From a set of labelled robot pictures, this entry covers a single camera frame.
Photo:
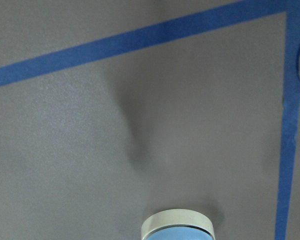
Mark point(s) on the blue and cream bell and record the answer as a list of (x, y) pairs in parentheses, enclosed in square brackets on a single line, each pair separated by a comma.
[(177, 224)]

